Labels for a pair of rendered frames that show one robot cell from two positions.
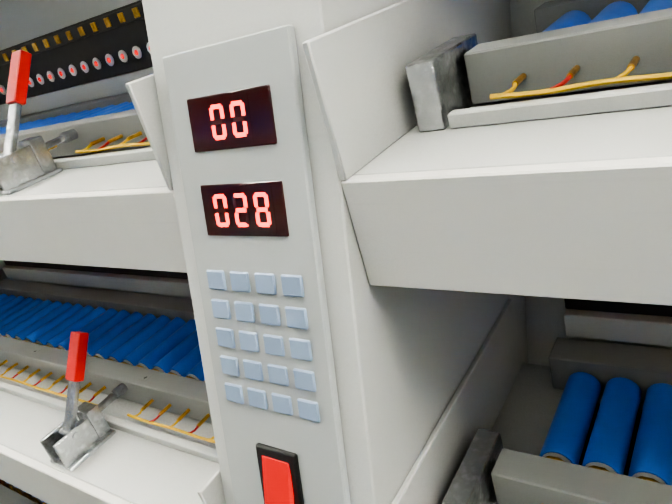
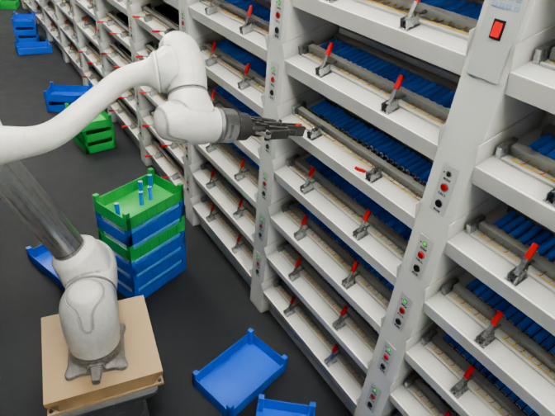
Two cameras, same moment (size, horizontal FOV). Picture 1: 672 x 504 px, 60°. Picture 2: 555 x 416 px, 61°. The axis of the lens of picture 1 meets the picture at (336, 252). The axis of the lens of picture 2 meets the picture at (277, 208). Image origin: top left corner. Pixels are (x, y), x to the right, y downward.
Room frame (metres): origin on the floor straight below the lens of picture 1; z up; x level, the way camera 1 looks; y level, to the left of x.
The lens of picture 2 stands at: (-0.71, 0.11, 1.55)
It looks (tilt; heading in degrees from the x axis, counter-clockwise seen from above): 35 degrees down; 17
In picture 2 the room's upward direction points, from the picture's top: 6 degrees clockwise
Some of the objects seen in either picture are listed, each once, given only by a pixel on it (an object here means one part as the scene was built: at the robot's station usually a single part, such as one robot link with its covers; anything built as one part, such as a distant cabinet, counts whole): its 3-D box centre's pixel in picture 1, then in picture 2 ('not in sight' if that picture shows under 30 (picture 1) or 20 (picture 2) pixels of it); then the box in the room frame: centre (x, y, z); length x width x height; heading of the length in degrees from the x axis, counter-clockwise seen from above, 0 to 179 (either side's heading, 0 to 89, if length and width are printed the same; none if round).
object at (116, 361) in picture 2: not in sight; (96, 350); (0.01, 0.88, 0.30); 0.22 x 0.18 x 0.06; 38
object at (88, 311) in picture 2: not in sight; (89, 314); (0.03, 0.90, 0.44); 0.18 x 0.16 x 0.22; 37
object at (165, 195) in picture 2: not in sight; (139, 197); (0.62, 1.12, 0.44); 0.30 x 0.20 x 0.08; 164
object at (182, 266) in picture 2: not in sight; (147, 269); (0.62, 1.12, 0.04); 0.30 x 0.20 x 0.08; 164
